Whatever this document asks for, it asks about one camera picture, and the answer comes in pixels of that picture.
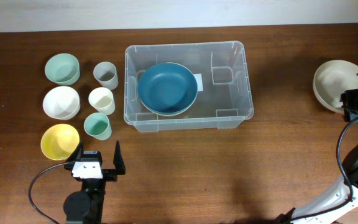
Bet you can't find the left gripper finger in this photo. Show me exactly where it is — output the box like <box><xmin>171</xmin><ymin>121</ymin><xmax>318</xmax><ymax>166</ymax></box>
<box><xmin>113</xmin><ymin>141</ymin><xmax>126</xmax><ymax>175</ymax></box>
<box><xmin>68</xmin><ymin>142</ymin><xmax>83</xmax><ymax>162</ymax></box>

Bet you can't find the beige plate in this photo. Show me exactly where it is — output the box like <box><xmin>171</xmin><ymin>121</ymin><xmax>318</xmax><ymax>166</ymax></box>
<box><xmin>313</xmin><ymin>60</ymin><xmax>358</xmax><ymax>114</ymax></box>

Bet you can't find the cream plate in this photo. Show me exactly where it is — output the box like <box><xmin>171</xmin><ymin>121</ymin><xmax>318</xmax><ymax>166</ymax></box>
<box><xmin>139</xmin><ymin>62</ymin><xmax>198</xmax><ymax>118</ymax></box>

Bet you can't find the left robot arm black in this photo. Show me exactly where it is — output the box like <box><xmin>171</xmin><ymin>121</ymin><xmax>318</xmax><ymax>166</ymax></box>
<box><xmin>63</xmin><ymin>141</ymin><xmax>126</xmax><ymax>223</ymax></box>

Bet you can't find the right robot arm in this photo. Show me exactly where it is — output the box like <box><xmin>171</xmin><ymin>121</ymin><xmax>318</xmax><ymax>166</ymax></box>
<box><xmin>274</xmin><ymin>89</ymin><xmax>358</xmax><ymax>224</ymax></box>

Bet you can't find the white label in container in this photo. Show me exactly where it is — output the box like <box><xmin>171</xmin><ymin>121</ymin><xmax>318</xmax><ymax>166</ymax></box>
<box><xmin>194</xmin><ymin>73</ymin><xmax>203</xmax><ymax>91</ymax></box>

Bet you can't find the clear plastic storage container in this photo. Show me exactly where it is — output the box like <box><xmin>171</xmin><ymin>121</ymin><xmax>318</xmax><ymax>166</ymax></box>
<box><xmin>124</xmin><ymin>40</ymin><xmax>254</xmax><ymax>133</ymax></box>

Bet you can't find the yellow bowl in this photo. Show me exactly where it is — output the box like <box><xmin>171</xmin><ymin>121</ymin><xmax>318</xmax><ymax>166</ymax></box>
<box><xmin>40</xmin><ymin>124</ymin><xmax>80</xmax><ymax>161</ymax></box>

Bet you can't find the mint green cup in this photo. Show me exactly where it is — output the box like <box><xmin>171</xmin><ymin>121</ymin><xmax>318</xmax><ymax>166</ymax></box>
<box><xmin>84</xmin><ymin>113</ymin><xmax>112</xmax><ymax>141</ymax></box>

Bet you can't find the white bowl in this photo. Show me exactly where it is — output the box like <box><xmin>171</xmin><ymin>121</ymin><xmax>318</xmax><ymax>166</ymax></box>
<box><xmin>42</xmin><ymin>86</ymin><xmax>80</xmax><ymax>120</ymax></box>

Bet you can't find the cream cup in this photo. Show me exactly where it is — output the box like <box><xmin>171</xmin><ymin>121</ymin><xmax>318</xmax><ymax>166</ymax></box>
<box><xmin>88</xmin><ymin>87</ymin><xmax>116</xmax><ymax>115</ymax></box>

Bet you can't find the grey cup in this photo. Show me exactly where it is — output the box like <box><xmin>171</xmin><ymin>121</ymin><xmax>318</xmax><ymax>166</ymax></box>
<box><xmin>93</xmin><ymin>62</ymin><xmax>119</xmax><ymax>90</ymax></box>

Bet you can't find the mint green bowl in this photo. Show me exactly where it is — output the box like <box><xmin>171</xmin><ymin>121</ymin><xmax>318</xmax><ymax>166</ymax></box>
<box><xmin>44</xmin><ymin>53</ymin><xmax>80</xmax><ymax>86</ymax></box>

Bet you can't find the right black cable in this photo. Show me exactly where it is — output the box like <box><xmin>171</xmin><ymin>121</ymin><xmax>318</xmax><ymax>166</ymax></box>
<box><xmin>290</xmin><ymin>72</ymin><xmax>358</xmax><ymax>222</ymax></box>

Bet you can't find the black cable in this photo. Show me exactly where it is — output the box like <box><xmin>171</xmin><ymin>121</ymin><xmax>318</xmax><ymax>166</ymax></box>
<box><xmin>290</xmin><ymin>72</ymin><xmax>358</xmax><ymax>222</ymax></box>
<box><xmin>27</xmin><ymin>161</ymin><xmax>74</xmax><ymax>224</ymax></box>

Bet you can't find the left black cable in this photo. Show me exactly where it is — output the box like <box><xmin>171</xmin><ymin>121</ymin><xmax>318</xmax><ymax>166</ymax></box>
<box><xmin>27</xmin><ymin>161</ymin><xmax>74</xmax><ymax>224</ymax></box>

